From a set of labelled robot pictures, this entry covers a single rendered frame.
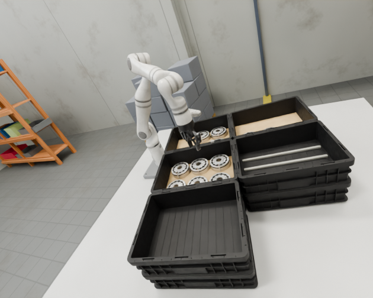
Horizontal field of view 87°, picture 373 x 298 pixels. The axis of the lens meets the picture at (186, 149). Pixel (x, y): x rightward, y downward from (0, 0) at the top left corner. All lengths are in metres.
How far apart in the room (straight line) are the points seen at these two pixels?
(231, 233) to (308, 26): 3.08
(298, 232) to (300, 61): 2.93
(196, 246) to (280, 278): 0.30
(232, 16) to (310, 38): 1.11
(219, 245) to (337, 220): 0.47
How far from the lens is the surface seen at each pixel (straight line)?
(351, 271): 0.89
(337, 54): 3.65
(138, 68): 0.99
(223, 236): 0.79
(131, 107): 3.06
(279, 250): 0.90
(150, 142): 1.31
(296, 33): 3.46
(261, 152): 1.07
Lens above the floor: 1.50
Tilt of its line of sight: 32 degrees down
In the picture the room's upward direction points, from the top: 23 degrees counter-clockwise
